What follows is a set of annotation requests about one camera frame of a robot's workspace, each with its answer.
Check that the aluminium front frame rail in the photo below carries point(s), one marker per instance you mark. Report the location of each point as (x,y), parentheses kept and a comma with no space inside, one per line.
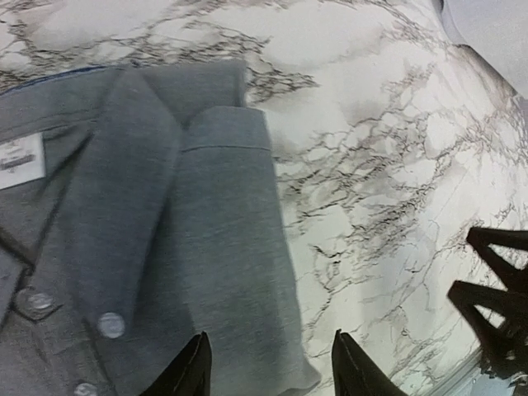
(474,376)

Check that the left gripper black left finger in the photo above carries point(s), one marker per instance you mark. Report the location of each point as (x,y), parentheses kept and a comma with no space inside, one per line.
(189,372)

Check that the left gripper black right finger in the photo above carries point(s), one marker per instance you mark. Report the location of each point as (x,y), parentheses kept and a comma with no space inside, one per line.
(354,373)

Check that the grey long sleeve shirt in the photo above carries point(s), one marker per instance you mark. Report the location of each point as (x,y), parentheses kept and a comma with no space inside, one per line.
(139,208)

